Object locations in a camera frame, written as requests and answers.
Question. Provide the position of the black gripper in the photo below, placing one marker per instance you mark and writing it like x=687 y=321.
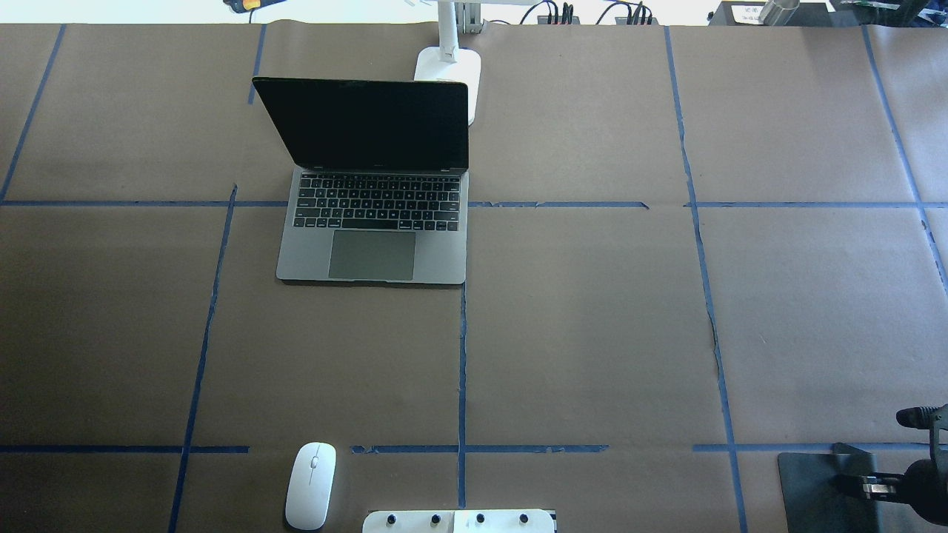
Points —
x=930 y=481

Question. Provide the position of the black mouse pad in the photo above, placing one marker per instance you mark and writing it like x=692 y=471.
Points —
x=820 y=494

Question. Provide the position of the white computer mouse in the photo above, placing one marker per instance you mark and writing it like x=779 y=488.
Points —
x=310 y=486

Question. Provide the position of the grey laptop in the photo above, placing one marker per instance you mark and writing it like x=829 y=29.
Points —
x=379 y=192

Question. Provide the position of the white desk lamp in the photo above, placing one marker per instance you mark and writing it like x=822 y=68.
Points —
x=448 y=61

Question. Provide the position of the steel cylinder weight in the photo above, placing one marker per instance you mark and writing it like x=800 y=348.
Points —
x=776 y=13

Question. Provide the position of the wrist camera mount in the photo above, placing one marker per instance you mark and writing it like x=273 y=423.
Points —
x=931 y=419

